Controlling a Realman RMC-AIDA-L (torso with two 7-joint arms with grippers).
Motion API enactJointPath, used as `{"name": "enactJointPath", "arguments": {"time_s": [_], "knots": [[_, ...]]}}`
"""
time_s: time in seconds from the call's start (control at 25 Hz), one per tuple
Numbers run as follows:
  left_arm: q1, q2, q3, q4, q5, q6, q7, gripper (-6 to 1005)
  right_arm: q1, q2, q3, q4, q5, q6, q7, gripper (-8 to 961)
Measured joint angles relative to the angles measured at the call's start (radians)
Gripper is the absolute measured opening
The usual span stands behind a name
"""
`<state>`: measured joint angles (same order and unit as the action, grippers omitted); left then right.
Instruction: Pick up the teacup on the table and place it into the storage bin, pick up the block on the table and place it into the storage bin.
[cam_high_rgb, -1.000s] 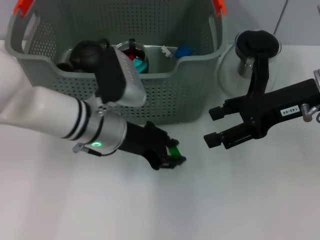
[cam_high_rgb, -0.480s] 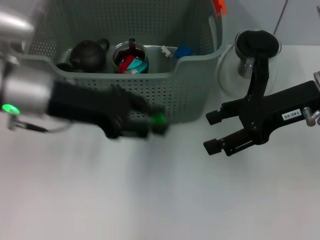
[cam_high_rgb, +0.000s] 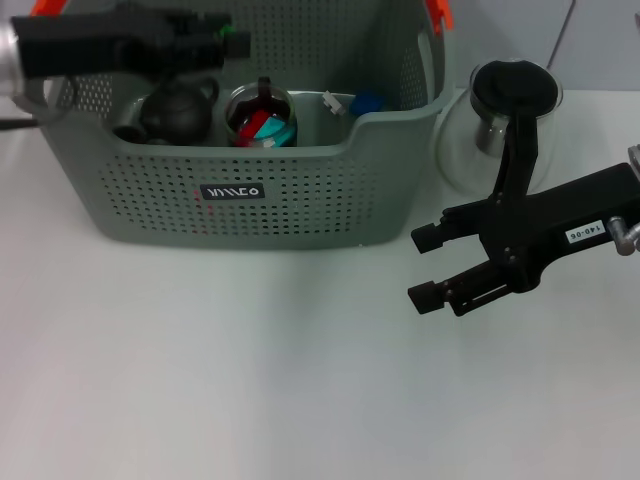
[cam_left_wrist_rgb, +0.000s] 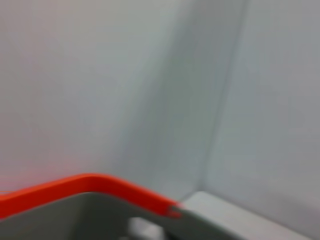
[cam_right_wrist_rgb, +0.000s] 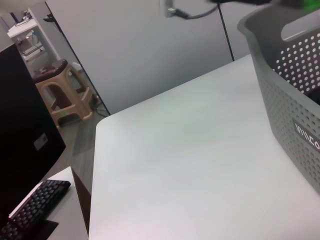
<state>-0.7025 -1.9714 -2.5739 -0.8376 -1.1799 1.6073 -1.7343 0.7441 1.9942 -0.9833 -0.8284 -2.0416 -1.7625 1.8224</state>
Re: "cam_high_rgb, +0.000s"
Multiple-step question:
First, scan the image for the gripper cable with plug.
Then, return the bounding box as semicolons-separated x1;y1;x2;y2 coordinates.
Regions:
608;215;640;258
0;77;77;130

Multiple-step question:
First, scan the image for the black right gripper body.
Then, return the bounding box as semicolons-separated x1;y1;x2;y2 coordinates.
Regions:
441;162;640;295

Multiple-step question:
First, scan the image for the clear translucent toy brick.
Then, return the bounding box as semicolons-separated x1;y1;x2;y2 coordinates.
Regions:
322;90;347;117

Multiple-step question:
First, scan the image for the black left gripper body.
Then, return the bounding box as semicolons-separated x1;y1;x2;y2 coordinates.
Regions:
11;8;177;81

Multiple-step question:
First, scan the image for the grey perforated storage bin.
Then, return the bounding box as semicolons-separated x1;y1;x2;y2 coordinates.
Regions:
12;0;456;251

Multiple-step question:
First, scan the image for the orange bin handle clip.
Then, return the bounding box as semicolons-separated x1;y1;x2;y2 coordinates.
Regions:
424;0;455;35
30;0;69;17

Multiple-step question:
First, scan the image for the right gripper cable with plug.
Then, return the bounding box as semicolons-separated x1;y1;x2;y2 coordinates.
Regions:
608;215;640;258

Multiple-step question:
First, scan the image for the blue square toy brick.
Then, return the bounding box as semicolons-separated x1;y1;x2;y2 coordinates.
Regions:
349;89;387;117

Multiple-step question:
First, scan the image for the left gripper cable with plug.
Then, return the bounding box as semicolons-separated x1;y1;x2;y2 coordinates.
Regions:
0;77;77;130

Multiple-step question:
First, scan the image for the teal square toy brick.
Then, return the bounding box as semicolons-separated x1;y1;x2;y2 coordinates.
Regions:
258;118;297;149

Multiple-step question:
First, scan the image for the glass pitcher black lid handle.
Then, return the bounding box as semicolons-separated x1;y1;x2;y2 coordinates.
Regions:
433;58;565;200

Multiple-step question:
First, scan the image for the dark red arch brick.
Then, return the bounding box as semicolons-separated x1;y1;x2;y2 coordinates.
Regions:
233;112;274;149

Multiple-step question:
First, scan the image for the glass teacup black sleeve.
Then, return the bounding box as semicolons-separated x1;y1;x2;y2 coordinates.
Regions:
224;77;300;149
118;99;145;129

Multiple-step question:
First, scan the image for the black clay teapot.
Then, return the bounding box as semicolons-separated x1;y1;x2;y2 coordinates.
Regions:
138;74;221;147

